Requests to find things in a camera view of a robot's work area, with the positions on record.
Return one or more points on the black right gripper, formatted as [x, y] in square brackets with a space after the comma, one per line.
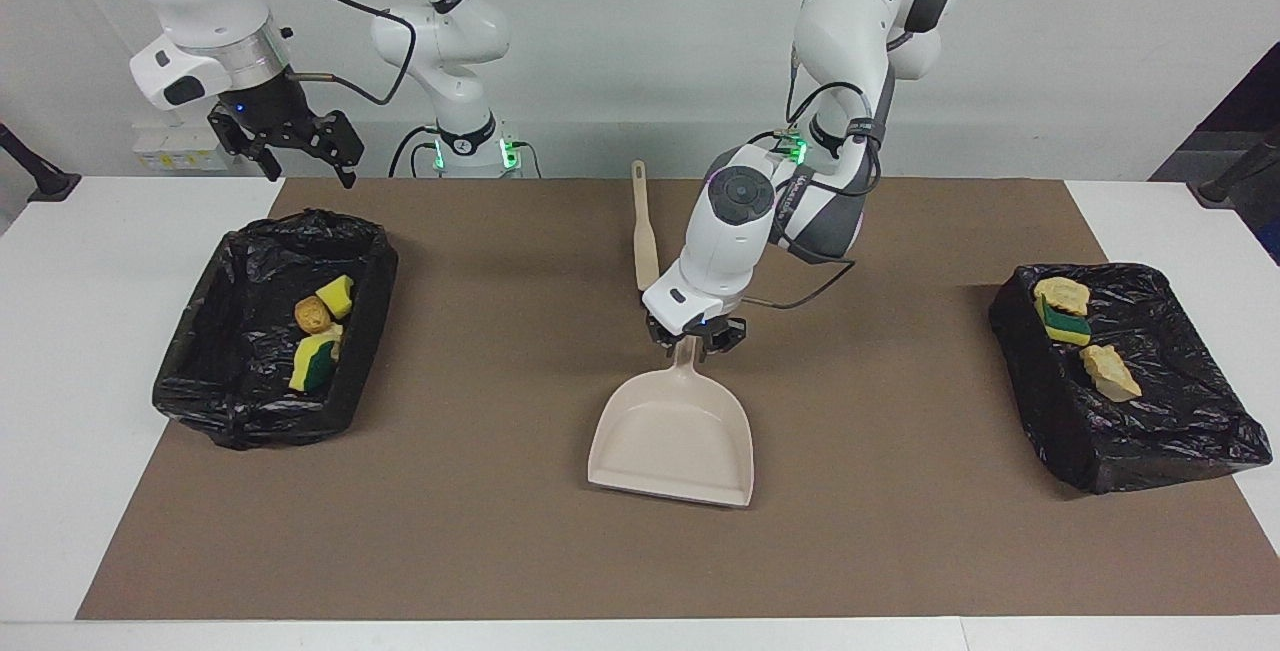
[285, 121]

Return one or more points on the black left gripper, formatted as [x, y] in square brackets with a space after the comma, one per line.
[725, 331]

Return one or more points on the beige plastic dustpan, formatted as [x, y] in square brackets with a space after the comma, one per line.
[680, 441]

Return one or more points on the beige hand brush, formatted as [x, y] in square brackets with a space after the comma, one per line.
[645, 231]

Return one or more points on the yellow wedge sponge piece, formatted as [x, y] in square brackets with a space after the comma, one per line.
[337, 297]

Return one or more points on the brown bread roll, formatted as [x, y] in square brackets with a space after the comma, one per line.
[311, 313]

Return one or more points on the pale torn bread chunk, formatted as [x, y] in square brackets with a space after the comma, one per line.
[333, 336]

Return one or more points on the green and yellow sponge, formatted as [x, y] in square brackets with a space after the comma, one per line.
[315, 366]

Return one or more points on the yellow L-shaped sponge piece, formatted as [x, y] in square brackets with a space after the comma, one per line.
[1066, 327]

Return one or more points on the pale flaky pastry piece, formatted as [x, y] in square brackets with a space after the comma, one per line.
[1063, 293]

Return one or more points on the golden croissant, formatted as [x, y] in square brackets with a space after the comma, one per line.
[1112, 371]

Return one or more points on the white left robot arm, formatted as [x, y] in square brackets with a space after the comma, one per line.
[740, 221]

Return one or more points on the bin with black plastic bag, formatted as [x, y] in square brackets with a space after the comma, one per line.
[1180, 431]
[200, 401]

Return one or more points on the black stand foot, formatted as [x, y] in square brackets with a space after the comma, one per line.
[1235, 176]
[45, 179]

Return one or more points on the brown table mat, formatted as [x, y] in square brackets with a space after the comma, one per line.
[450, 551]

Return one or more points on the white wall socket box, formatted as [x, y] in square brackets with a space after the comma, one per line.
[175, 149]

